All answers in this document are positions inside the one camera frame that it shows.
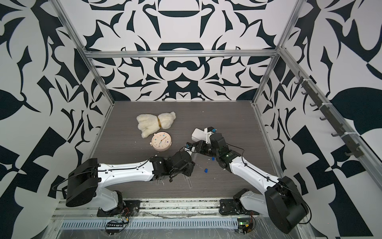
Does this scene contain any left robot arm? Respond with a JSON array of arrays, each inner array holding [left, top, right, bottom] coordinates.
[[65, 149, 195, 216]]

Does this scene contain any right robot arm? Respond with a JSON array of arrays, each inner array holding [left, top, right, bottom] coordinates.
[[187, 128, 311, 234]]

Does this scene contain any test tube with blue stopper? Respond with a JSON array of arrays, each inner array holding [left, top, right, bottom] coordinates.
[[185, 177, 193, 189]]

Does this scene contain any white rectangular box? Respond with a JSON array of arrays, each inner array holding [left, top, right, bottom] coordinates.
[[192, 128, 208, 142]]

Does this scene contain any pink round alarm clock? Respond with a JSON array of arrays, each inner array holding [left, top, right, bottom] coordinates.
[[150, 132, 172, 152]]

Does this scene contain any cream plush dog toy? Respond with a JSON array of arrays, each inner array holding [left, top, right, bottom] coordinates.
[[136, 112, 176, 138]]

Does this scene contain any right electronics board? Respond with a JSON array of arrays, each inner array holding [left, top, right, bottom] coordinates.
[[235, 215, 257, 235]]

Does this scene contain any electronics board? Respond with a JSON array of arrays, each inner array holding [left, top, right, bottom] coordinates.
[[104, 217, 130, 236], [235, 215, 257, 235]]

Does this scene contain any left electronics board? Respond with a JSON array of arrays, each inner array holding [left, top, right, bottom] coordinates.
[[104, 217, 130, 236]]

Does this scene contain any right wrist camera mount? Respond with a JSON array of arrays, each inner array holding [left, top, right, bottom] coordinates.
[[204, 126, 216, 144]]

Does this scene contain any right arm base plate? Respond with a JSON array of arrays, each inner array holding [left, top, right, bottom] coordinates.
[[219, 199, 260, 216]]

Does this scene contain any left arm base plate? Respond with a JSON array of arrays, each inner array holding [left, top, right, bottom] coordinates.
[[96, 200, 141, 218]]

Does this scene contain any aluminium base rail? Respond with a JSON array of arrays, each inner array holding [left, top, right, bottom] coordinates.
[[50, 197, 269, 222]]

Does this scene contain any wall hook rack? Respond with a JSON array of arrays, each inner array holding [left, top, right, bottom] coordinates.
[[295, 71, 365, 158]]

